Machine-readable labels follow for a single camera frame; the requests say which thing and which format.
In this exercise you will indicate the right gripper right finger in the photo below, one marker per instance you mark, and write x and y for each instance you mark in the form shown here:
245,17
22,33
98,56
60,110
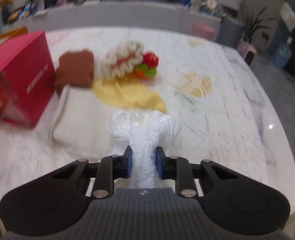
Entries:
177,169

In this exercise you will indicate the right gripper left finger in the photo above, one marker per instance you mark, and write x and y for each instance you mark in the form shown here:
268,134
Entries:
108,170

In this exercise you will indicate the white plastic bag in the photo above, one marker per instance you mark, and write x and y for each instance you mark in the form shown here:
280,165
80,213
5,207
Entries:
143,132

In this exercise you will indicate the red green crochet fruit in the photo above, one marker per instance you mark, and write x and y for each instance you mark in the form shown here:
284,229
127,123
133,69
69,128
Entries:
148,68

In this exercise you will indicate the brown bear sponge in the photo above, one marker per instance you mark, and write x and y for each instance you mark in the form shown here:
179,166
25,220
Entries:
75,68

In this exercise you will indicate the pink white crochet toy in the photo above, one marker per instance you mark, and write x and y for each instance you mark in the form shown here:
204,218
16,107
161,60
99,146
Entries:
122,59

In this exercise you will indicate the yellow cloth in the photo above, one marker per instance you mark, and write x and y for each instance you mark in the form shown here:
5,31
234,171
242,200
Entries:
127,93

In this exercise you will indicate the white lace tablecloth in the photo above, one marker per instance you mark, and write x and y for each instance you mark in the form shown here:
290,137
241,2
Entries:
204,103

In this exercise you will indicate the red flower gift box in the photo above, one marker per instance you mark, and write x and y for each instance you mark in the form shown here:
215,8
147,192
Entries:
29,78

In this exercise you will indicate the pink space heater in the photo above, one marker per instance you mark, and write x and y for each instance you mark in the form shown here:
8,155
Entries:
246,49

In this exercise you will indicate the grey trash bin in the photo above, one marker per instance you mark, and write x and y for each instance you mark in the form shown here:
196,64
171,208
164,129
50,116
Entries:
230,32

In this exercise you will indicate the water jug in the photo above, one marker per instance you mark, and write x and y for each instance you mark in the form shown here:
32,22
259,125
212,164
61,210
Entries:
283,54

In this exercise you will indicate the floor potted plant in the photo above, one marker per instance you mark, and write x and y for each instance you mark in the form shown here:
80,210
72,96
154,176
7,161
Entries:
253,23

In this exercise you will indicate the white marble tv cabinet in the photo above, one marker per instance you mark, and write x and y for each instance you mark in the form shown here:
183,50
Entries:
136,14

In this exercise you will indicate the dried flowers in dark vase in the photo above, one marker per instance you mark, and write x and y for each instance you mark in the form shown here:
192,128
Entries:
4,6

